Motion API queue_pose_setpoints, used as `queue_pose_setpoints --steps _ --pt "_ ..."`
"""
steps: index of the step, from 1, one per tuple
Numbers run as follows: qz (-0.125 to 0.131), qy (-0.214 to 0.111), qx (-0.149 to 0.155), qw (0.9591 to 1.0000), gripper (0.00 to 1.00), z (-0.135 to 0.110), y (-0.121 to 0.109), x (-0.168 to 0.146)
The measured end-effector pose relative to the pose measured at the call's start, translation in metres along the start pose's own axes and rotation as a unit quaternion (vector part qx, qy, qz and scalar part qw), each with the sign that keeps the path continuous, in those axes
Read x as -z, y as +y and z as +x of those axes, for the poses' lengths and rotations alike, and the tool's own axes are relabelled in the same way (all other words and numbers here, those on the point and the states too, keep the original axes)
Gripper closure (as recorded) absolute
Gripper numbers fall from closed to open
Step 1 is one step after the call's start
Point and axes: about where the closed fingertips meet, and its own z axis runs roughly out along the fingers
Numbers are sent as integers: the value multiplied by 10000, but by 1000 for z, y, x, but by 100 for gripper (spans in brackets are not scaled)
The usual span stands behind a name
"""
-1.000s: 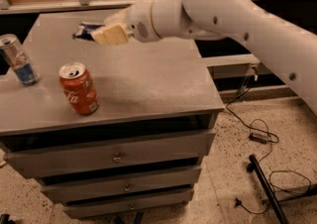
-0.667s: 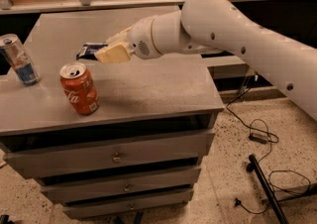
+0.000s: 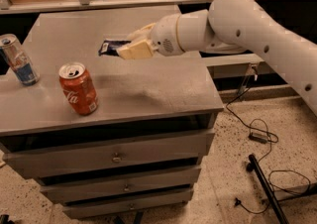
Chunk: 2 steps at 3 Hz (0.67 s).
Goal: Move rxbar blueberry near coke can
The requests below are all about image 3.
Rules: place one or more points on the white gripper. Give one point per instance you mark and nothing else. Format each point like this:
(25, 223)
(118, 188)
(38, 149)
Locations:
(163, 35)

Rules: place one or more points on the blue rxbar blueberry bar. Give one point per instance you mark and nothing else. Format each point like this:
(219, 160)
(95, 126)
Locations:
(109, 47)

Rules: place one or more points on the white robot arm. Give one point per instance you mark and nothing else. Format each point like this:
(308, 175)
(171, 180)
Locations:
(230, 27)

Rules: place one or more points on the red coca-cola can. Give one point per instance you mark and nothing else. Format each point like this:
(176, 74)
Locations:
(78, 88)

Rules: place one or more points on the silver blue red bull can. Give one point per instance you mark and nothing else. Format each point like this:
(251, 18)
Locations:
(18, 60)

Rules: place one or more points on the grey drawer cabinet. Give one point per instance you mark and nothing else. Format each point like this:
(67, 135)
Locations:
(136, 98)

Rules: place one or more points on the middle grey drawer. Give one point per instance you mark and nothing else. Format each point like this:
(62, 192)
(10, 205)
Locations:
(120, 184)

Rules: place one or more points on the grey drawer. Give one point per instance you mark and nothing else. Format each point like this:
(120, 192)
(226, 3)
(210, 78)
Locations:
(129, 203)
(110, 154)
(120, 184)

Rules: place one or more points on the bottom grey drawer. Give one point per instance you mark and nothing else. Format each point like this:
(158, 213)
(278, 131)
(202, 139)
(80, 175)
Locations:
(129, 203)

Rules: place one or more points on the black stand leg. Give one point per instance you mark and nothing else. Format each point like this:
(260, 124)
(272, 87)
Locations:
(255, 166)

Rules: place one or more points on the top grey drawer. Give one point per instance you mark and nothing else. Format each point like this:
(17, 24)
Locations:
(110, 154)

